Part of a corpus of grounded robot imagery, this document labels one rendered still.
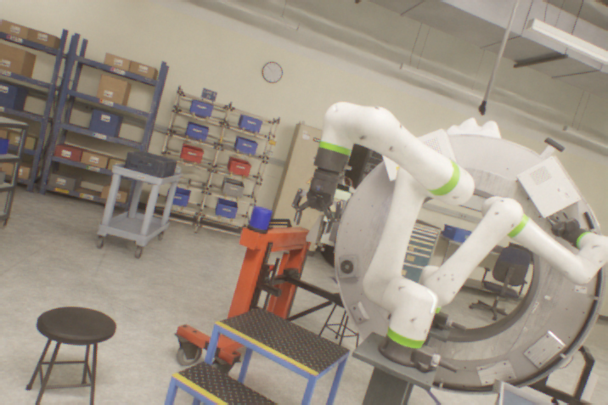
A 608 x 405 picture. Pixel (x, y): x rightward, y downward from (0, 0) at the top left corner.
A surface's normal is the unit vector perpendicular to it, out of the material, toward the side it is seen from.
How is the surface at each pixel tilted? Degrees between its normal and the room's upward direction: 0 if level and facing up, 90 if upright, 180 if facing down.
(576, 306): 90
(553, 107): 90
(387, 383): 90
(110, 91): 90
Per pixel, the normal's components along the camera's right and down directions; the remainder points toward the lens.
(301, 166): 0.22, 0.18
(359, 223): -0.42, -0.02
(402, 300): -0.74, -0.17
